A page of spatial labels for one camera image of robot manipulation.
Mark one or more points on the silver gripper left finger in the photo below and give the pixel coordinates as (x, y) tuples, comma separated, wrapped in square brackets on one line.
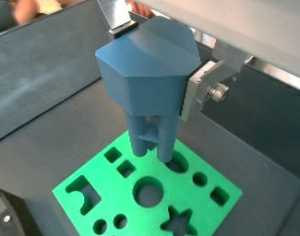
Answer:
[(117, 18)]

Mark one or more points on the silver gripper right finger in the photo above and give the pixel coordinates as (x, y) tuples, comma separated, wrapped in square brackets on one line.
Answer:
[(205, 83)]

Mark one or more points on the blue three prong object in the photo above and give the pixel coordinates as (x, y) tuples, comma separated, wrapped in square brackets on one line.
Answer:
[(145, 67)]

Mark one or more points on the person's hand in background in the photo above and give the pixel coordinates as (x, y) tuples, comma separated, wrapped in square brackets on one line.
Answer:
[(27, 9)]

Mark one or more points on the green shape sorter board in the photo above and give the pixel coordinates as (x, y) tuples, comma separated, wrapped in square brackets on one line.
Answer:
[(121, 195)]

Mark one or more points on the black curved bracket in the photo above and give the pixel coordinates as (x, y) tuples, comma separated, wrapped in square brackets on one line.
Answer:
[(16, 221)]

